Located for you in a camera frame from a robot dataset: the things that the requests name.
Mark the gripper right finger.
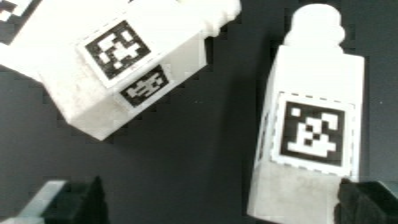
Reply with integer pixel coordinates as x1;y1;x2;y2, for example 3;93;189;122
335;179;398;224

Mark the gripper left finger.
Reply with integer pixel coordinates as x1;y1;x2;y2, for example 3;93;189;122
11;177;111;224

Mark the white table leg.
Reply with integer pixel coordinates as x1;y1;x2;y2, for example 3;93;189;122
0;0;242;140
248;3;365;224

